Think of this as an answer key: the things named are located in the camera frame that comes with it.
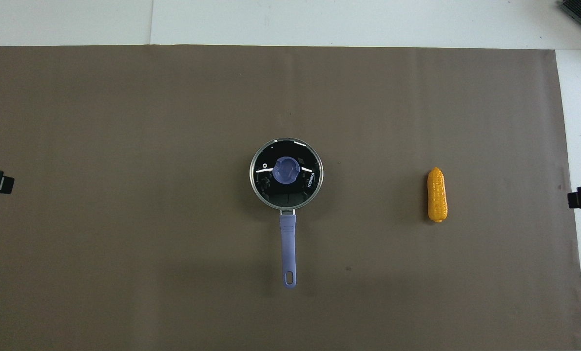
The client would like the yellow corn cob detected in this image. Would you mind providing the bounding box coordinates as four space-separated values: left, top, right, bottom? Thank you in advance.
427 167 448 223

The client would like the glass lid with purple knob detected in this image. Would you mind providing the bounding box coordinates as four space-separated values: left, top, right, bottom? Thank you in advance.
250 138 324 211

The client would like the brown table mat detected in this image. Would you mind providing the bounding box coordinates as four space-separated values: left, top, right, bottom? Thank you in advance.
0 45 581 351

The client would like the dark saucepan with lavender handle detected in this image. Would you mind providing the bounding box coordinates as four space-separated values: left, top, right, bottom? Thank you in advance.
250 138 324 289

